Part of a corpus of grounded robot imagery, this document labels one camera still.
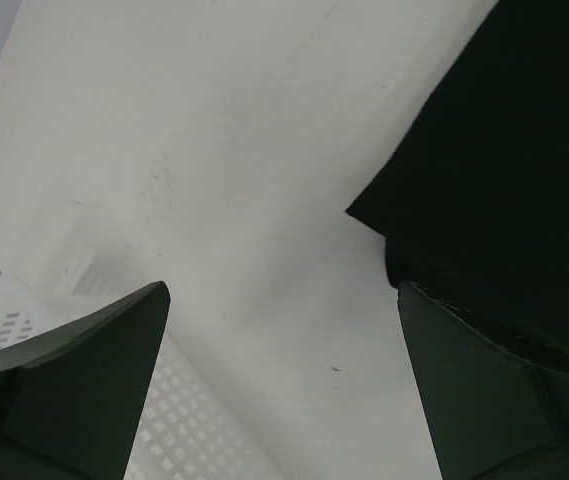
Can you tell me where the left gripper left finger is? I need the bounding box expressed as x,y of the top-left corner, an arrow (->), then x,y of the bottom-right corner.
0,281 -> 170,480

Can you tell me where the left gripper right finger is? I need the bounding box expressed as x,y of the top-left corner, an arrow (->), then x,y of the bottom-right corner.
398,284 -> 569,479

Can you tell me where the black graphic t-shirt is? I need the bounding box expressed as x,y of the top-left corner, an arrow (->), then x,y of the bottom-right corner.
348,1 -> 569,375

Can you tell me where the white plastic basket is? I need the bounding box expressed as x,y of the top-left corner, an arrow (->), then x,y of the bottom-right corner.
0,276 -> 280,479

